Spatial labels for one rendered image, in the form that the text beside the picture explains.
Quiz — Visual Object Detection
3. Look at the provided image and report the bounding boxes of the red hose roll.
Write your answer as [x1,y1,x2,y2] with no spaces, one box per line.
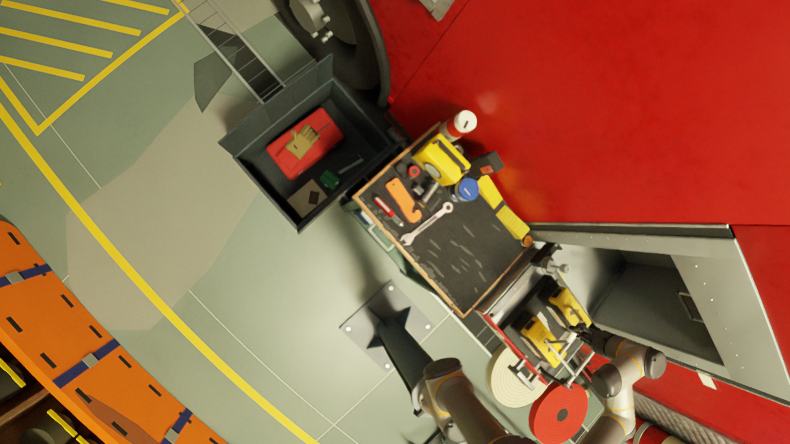
[528,381,590,444]

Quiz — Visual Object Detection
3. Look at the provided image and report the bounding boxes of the grey green tool cabinet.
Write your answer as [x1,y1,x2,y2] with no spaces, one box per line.
[340,194,496,347]

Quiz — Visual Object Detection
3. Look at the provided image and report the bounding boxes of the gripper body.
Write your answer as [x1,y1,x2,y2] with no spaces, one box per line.
[581,326,614,358]

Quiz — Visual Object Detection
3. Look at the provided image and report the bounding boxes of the orange utility knife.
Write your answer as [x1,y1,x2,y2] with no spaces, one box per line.
[384,176,425,226]

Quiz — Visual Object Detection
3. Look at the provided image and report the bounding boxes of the grey retaining bracket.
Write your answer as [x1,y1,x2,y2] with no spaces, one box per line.
[507,334,597,391]

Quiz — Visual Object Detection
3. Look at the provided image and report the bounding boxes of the grey roll-out locker tray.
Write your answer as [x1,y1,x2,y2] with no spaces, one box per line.
[480,243,614,399]

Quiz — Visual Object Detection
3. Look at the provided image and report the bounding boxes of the dark grey open bin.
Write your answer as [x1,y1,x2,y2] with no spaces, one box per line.
[218,53,406,235]

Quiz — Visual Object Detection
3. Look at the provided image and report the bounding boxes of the yellow battery pack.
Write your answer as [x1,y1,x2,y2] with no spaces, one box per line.
[547,286,593,329]
[517,312,567,369]

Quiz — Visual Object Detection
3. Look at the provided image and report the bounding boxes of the cream hose roll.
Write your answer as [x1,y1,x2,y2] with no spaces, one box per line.
[485,343,549,409]

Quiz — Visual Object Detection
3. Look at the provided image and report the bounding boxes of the black work mat wooden rim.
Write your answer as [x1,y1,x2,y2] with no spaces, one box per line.
[351,121,536,320]

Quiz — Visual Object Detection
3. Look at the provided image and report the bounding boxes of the orange stretcher board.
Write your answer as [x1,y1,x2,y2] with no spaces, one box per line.
[0,218,230,444]

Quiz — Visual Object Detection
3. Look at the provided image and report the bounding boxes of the silver wrench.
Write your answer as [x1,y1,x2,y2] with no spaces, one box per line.
[398,200,456,248]

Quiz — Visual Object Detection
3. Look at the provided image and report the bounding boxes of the red cylinder white end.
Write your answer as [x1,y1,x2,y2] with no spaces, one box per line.
[630,420,688,444]

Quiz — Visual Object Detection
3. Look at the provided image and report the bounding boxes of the red pocket knife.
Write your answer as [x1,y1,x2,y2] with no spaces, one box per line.
[372,194,406,228]

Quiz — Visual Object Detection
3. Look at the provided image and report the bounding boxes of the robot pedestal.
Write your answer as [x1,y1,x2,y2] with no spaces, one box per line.
[338,280,435,391]

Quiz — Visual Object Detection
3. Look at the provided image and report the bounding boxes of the red case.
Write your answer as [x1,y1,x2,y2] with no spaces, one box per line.
[265,106,346,182]

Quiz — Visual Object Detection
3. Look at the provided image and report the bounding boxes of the silver locking bolt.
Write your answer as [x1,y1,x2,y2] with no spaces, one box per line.
[533,255,572,280]

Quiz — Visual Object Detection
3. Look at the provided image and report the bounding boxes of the black truck wheel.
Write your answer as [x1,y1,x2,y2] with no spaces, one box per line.
[273,0,394,104]

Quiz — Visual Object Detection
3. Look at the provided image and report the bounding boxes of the white red canister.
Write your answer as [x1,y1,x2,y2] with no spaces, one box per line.
[438,109,479,144]

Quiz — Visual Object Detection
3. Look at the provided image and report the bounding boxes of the grey locker compartment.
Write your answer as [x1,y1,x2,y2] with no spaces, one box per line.
[529,222,790,406]

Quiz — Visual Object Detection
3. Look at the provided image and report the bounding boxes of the beige pad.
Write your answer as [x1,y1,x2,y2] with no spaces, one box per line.
[286,178,329,219]

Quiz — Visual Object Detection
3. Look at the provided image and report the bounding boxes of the grey metal stair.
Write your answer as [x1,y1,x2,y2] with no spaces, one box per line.
[181,0,323,104]

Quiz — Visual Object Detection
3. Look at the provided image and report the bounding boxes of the yellow tape measure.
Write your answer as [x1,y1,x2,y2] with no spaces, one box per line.
[410,132,473,188]

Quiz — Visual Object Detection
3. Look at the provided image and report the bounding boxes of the red truck body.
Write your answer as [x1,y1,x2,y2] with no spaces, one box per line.
[368,0,790,444]

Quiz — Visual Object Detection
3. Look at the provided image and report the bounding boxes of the yellow work glove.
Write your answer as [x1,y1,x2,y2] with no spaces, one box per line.
[284,122,323,161]

